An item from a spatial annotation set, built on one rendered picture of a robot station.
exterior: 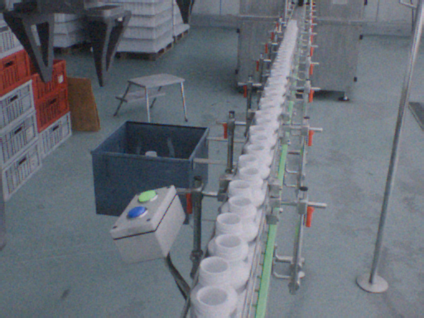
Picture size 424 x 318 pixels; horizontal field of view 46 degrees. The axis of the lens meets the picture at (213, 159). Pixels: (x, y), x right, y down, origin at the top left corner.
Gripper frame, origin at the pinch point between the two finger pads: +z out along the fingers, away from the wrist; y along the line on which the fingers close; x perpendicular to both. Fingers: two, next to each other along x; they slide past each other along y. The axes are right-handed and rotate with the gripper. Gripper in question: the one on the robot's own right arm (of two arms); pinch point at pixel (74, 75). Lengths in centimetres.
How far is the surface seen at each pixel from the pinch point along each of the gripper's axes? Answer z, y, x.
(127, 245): 32.4, -2.3, 18.7
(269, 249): 40, 20, 34
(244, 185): 24.0, 15.5, 28.1
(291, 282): 50, 25, 39
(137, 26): 88, -219, 661
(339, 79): 111, 65, 509
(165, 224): 30.1, 3.0, 22.8
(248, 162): 23.2, 15.1, 36.6
